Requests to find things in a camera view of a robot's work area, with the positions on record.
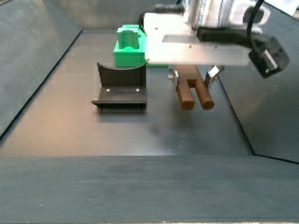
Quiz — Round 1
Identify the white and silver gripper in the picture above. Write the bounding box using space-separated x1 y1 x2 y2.
144 13 248 89

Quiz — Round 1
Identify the black curved fixture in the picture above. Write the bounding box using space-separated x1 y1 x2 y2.
91 63 147 108

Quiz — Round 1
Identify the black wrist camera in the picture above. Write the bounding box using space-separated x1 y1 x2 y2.
248 35 289 78

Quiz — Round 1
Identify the green arch block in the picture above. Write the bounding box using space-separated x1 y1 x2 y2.
116 27 139 49

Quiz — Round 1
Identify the brown square-circle forked object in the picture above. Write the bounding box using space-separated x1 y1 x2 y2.
173 65 213 110

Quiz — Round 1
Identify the green shape sorter base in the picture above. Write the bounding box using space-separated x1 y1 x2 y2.
113 24 164 67

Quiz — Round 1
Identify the black cable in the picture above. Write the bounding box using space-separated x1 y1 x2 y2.
247 0 267 49

